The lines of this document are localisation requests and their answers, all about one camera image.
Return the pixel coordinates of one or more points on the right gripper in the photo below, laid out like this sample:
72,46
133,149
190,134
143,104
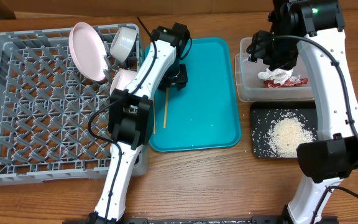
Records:
272,61

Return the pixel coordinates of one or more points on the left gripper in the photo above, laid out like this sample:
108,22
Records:
183,80

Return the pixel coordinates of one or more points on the white napkin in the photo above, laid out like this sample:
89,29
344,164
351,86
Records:
278,76

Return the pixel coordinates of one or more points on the red snack wrapper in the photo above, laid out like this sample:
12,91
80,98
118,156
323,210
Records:
291,82

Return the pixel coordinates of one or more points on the pink bowl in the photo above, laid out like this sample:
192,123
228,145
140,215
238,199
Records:
121,79

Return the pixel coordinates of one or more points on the grey bowl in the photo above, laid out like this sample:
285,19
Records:
123,43

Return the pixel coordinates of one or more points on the white rice pile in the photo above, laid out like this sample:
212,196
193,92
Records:
287,135

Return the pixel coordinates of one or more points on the large pink plate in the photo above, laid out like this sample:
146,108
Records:
87,51

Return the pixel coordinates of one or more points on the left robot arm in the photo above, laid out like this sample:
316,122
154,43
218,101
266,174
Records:
131,117

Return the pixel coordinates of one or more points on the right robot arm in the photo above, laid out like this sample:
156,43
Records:
314,31

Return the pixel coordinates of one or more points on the clear plastic waste bin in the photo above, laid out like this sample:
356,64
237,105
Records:
251,88

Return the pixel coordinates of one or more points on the teal plastic serving tray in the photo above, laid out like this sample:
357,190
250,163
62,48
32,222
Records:
204,114

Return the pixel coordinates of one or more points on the black rectangular tray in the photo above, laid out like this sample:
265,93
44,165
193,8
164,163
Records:
259,130

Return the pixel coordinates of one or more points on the grey plastic dish rack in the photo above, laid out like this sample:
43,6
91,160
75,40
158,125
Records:
45,105

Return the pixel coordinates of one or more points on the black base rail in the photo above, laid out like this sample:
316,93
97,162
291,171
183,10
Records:
197,221

